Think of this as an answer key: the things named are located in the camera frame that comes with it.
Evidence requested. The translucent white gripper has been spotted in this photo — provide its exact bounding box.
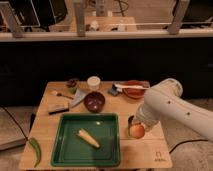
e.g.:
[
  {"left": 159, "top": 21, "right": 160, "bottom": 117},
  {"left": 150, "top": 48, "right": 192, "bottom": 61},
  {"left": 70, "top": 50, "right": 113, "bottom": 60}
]
[{"left": 133, "top": 104, "right": 159, "bottom": 131}]

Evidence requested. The orange red apple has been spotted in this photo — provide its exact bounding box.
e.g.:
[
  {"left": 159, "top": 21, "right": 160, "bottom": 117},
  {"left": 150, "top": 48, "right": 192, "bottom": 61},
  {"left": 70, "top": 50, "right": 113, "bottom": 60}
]
[{"left": 129, "top": 124, "right": 145, "bottom": 139}]

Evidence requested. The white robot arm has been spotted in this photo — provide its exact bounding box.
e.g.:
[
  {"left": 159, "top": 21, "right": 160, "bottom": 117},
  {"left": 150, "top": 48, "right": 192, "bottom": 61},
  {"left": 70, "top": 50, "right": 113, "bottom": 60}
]
[{"left": 134, "top": 78, "right": 213, "bottom": 142}]

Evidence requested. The dark purple bowl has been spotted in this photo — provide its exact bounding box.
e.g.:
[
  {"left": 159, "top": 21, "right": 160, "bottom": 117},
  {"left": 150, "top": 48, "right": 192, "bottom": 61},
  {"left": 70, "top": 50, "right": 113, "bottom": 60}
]
[{"left": 84, "top": 91, "right": 105, "bottom": 113}]

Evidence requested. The small metal cup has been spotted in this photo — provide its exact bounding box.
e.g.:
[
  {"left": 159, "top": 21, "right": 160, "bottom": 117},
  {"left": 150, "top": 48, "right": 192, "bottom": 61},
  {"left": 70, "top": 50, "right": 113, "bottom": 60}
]
[{"left": 128, "top": 115, "right": 134, "bottom": 128}]

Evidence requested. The orange plate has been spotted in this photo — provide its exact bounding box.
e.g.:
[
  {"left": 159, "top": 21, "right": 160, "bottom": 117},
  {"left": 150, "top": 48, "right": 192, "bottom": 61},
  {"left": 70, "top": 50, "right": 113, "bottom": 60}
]
[{"left": 123, "top": 80, "right": 150, "bottom": 99}]

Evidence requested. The wooden board table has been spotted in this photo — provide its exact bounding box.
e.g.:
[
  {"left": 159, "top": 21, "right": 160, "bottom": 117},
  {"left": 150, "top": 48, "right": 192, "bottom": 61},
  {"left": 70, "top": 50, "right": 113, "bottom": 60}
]
[{"left": 19, "top": 81, "right": 172, "bottom": 171}]

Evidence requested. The blue grey small object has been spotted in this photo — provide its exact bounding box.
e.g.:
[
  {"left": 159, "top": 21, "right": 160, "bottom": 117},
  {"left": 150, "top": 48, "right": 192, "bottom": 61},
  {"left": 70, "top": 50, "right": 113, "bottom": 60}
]
[{"left": 108, "top": 85, "right": 120, "bottom": 96}]

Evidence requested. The white spatula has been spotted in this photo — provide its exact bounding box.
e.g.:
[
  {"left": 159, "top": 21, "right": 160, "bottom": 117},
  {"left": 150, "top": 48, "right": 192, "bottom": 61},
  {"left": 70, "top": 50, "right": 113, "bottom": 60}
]
[{"left": 114, "top": 84, "right": 149, "bottom": 90}]

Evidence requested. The small white cup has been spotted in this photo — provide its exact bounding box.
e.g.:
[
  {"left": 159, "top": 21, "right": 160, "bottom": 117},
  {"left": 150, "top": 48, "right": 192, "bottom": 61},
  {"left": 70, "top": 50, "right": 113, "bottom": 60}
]
[{"left": 87, "top": 76, "right": 101, "bottom": 91}]

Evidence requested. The yellow corn cob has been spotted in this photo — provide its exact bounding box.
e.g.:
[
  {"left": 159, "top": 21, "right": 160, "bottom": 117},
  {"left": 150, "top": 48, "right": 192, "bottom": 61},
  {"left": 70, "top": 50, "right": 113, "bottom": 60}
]
[{"left": 78, "top": 129, "right": 100, "bottom": 148}]

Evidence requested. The green plastic tray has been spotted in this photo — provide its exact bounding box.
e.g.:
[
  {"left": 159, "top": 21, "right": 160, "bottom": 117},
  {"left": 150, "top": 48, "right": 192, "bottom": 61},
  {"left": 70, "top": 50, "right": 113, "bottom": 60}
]
[{"left": 51, "top": 114, "right": 120, "bottom": 167}]

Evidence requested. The green chili pepper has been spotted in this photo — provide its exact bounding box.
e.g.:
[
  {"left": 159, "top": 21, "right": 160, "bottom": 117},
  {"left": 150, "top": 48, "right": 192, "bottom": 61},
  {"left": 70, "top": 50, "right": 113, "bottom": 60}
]
[{"left": 28, "top": 137, "right": 41, "bottom": 166}]

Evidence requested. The black cable right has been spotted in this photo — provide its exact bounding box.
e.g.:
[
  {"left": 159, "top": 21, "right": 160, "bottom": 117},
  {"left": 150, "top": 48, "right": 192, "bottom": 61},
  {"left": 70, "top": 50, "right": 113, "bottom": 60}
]
[{"left": 168, "top": 138, "right": 209, "bottom": 154}]

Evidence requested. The black cable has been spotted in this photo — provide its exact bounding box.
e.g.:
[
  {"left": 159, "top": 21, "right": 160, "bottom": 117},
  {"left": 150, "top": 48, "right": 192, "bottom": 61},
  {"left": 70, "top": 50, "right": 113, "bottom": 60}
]
[
  {"left": 168, "top": 138, "right": 209, "bottom": 154},
  {"left": 0, "top": 106, "right": 30, "bottom": 142}
]

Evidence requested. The wooden block with black handle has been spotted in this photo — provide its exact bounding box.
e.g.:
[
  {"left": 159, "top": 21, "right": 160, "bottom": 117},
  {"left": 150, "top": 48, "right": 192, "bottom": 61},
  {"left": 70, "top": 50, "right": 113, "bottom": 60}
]
[{"left": 47, "top": 102, "right": 69, "bottom": 115}]

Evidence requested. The wooden handled brush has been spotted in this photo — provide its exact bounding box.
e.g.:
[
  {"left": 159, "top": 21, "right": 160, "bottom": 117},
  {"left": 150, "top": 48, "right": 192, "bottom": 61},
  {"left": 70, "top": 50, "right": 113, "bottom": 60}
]
[{"left": 51, "top": 90, "right": 73, "bottom": 99}]

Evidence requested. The black cable left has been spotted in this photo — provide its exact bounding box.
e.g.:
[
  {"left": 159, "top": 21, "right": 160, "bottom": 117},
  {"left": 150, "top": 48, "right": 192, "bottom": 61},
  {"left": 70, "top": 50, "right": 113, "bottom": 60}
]
[{"left": 0, "top": 106, "right": 30, "bottom": 142}]

